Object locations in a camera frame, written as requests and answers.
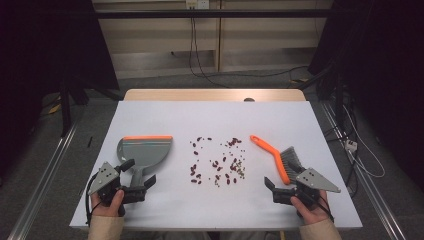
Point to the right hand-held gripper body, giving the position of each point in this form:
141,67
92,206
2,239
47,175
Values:
315,180

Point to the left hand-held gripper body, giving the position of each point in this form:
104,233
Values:
105,176

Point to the grey dustpan with orange lip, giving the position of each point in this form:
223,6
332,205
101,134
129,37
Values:
146,151

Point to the orange brush with grey bristles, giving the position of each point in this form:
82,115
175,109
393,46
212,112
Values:
275,155

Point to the red and green beans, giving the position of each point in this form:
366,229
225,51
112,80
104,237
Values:
195,153

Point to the person's left hand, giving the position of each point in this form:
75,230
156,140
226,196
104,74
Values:
111,210

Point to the person's right hand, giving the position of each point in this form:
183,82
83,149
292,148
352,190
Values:
313,216

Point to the small black stick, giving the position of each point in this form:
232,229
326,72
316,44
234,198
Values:
89,142

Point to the white power adapter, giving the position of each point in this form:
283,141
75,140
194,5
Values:
351,145

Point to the black metal stand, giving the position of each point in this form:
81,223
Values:
65,110

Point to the dark round table grommet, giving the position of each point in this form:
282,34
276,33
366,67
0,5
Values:
249,99

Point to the white table cover sheet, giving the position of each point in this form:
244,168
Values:
206,116

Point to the dark curtain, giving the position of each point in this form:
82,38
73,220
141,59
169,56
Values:
383,66
40,50

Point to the black horizontal bar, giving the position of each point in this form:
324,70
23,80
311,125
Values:
206,13

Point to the aluminium floor rail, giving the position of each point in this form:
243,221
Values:
366,186
43,180

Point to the white wall socket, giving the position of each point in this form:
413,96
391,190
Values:
197,4

